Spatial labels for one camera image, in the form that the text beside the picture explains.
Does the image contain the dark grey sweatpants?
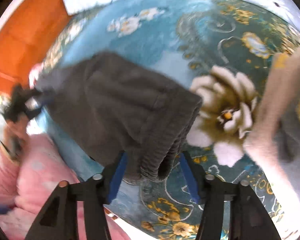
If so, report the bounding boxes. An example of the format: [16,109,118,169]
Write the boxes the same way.
[35,51,203,181]

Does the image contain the pink pajama clothing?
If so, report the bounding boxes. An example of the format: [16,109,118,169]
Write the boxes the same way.
[0,133,131,240]

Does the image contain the orange wooden headboard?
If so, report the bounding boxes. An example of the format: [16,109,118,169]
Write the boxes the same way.
[0,0,71,94]

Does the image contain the grey beige garment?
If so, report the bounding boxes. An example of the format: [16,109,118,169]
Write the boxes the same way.
[243,48,300,219]

